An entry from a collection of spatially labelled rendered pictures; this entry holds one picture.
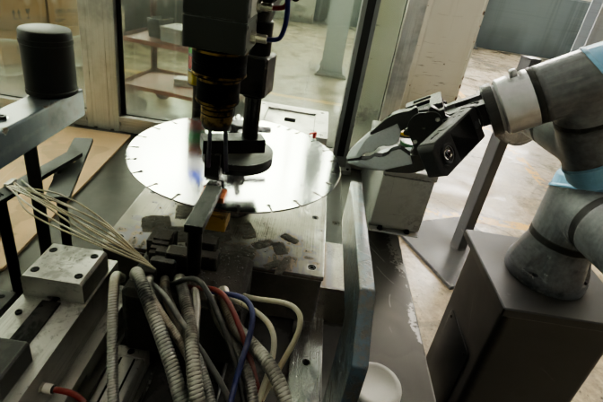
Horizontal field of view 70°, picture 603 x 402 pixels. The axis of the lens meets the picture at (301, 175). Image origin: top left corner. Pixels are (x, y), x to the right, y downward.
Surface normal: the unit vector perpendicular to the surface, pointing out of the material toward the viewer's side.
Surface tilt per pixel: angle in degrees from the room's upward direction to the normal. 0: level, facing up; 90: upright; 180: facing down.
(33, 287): 90
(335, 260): 0
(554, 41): 90
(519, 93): 64
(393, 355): 0
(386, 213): 90
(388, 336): 0
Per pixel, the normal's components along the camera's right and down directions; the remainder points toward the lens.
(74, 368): 0.15, -0.88
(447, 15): 0.11, 0.47
